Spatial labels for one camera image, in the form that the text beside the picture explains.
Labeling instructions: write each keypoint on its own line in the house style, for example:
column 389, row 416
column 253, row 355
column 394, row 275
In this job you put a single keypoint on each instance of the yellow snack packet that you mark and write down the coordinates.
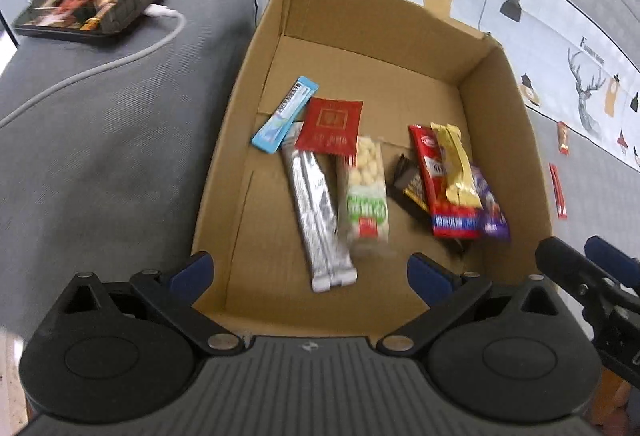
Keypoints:
column 457, row 166

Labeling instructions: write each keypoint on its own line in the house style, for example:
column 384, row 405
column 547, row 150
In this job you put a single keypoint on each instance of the purple snack packet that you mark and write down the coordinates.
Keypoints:
column 494, row 216

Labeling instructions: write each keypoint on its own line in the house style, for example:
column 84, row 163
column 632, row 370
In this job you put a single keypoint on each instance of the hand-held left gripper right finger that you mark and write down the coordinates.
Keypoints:
column 426, row 274

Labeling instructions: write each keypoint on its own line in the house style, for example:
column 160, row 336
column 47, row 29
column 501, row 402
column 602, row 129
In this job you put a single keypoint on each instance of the blue snack stick packet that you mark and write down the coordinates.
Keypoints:
column 285, row 113

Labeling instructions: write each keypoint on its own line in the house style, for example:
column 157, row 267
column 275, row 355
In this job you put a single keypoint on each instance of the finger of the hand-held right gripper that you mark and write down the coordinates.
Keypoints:
column 607, row 252
column 570, row 263

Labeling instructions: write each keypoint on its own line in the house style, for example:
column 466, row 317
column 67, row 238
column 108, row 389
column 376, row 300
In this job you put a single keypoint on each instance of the black smartphone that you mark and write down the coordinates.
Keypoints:
column 95, row 8

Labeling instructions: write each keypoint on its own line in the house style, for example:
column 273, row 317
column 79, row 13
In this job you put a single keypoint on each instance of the dark brown chocolate packet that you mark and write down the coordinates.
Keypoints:
column 407, row 183

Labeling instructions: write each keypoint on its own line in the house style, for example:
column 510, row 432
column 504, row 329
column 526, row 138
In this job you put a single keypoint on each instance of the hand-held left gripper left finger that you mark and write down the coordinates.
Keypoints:
column 192, row 274

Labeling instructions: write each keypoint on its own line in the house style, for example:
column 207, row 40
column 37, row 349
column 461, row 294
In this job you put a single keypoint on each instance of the red-orange snack stick packet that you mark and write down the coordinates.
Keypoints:
column 563, row 138

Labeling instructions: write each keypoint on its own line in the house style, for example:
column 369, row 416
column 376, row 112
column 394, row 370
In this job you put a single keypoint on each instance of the brown cardboard box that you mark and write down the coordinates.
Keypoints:
column 375, row 81

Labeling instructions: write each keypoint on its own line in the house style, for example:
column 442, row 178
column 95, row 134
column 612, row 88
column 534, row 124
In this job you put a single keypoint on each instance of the red square snack packet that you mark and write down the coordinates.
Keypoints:
column 330, row 126

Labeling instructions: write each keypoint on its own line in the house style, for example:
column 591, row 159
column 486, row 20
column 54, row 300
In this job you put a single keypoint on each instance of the green label peanut packet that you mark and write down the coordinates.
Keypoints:
column 363, row 186

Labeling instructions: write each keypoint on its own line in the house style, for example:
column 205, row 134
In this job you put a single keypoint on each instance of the thin red snack stick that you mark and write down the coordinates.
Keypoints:
column 558, row 191

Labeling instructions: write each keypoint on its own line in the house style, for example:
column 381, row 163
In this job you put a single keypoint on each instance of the silver foil snack packet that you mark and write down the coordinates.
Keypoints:
column 316, row 211

